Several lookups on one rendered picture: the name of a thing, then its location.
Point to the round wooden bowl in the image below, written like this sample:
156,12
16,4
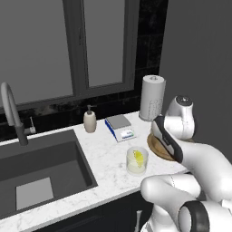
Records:
157,148

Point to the white paper towel roll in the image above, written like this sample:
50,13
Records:
152,98

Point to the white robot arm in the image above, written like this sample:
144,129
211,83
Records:
193,169

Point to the grey framed window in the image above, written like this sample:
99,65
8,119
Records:
69,45

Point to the dark cupboard door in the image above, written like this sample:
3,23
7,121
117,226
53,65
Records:
99,216

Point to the beige soap dispenser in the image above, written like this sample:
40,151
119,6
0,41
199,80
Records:
90,120

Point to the glass of lemonade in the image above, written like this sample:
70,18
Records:
137,161

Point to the dark grey sink basin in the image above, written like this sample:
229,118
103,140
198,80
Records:
42,172

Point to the blue and white kitchen scale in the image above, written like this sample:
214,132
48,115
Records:
120,127

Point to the grey sink tap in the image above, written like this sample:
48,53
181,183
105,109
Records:
13,114

